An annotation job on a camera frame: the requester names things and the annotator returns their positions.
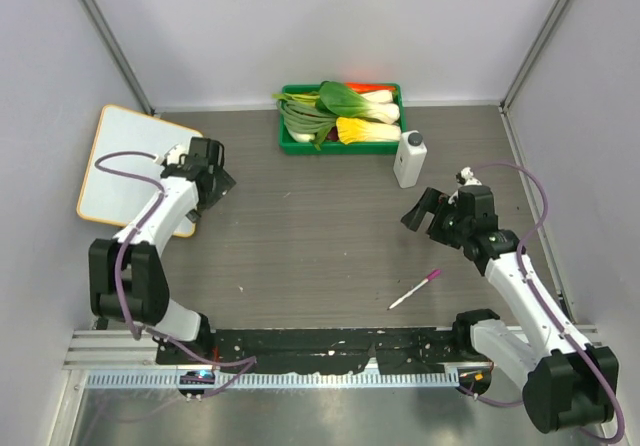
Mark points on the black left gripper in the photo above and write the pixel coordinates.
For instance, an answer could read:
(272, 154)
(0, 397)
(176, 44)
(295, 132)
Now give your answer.
(223, 185)

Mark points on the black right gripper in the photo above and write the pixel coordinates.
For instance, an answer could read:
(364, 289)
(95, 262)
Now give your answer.
(430, 202)

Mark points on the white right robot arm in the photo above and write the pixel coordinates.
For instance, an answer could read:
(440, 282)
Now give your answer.
(565, 380)

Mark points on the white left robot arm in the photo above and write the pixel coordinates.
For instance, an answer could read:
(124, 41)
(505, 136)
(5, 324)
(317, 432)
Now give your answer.
(126, 278)

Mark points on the white plastic bottle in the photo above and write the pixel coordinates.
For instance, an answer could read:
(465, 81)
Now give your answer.
(410, 156)

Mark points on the yellow-leaf cabbage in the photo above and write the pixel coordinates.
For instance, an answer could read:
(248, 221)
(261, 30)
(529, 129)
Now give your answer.
(354, 130)

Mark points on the white radish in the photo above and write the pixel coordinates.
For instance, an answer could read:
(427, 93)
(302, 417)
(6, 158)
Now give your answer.
(302, 137)

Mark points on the green long beans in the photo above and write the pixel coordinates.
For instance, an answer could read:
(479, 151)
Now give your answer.
(301, 114)

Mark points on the green plastic tray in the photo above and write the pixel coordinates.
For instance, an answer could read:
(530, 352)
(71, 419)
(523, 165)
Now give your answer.
(327, 142)

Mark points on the orange carrot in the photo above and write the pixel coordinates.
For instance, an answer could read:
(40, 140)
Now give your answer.
(367, 87)

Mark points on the green bok choy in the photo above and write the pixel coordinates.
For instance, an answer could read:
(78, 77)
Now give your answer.
(344, 102)

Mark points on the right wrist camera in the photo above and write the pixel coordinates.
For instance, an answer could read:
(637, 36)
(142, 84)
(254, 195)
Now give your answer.
(466, 177)

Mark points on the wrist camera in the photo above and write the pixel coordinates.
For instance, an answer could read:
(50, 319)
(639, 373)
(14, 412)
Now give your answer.
(172, 156)
(466, 177)

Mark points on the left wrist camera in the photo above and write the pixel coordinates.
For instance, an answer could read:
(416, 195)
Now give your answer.
(172, 156)

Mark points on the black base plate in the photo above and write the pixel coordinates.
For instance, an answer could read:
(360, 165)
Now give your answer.
(336, 351)

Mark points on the white slotted cable duct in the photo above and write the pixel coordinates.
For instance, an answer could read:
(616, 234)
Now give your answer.
(194, 379)

